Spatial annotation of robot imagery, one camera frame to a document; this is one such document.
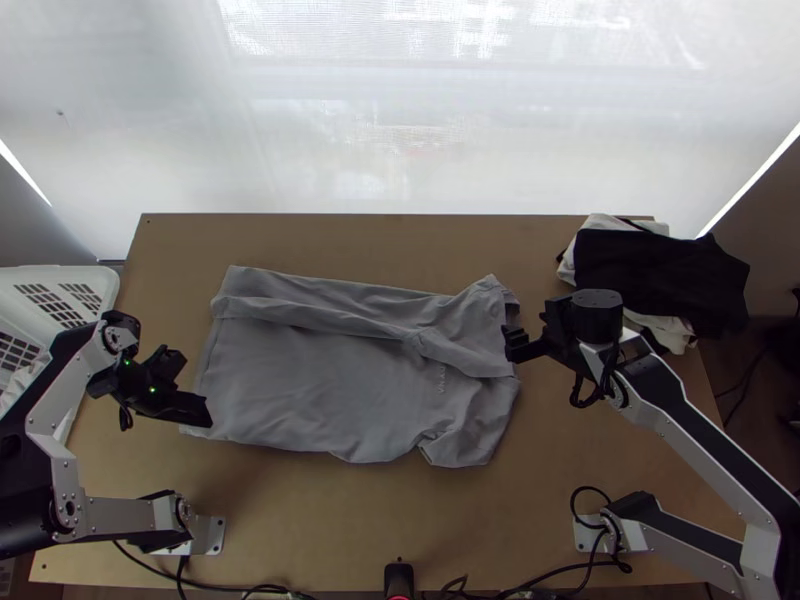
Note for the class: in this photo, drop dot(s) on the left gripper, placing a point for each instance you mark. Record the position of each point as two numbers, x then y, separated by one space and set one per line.
167 400

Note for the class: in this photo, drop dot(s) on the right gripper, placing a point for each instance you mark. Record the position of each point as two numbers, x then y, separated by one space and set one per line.
562 347

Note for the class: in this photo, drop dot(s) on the grey t-shirt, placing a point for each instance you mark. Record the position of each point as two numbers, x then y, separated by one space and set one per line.
350 375

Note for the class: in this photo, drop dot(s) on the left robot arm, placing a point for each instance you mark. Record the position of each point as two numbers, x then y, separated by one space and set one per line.
62 475

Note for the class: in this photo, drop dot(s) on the heap of clothes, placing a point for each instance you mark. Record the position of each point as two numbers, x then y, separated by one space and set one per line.
662 281

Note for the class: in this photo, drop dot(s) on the white laundry basket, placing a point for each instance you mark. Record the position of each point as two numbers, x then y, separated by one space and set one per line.
56 294

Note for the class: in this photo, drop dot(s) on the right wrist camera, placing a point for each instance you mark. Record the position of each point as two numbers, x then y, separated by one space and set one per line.
558 311

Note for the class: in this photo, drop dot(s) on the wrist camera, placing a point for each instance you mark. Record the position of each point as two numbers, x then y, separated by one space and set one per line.
169 361
558 311

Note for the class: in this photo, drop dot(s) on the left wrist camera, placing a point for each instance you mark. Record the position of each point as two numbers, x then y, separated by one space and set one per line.
169 361

